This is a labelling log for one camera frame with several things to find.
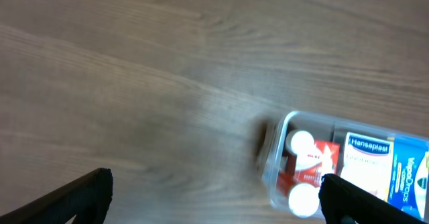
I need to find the white Hansaplast plaster box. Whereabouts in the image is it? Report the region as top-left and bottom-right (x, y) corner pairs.
(340, 132), (393, 201)

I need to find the blue yellow VapoDrops box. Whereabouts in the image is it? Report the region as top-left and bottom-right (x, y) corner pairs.
(387, 135), (428, 220)

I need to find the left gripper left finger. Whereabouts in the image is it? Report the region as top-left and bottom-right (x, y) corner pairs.
(1, 168), (113, 224)

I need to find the clear plastic container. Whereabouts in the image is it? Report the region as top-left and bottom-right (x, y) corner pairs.
(257, 111), (428, 222)

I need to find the orange tube white cap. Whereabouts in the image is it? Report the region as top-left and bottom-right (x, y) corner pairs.
(277, 173), (320, 218)

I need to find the black bottle white cap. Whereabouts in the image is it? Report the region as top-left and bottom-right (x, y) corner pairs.
(283, 130), (315, 172)

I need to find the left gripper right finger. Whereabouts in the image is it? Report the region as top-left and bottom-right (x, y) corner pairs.
(318, 174), (424, 224)

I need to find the red white carton box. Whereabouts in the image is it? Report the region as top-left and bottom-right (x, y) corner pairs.
(294, 139), (340, 187)

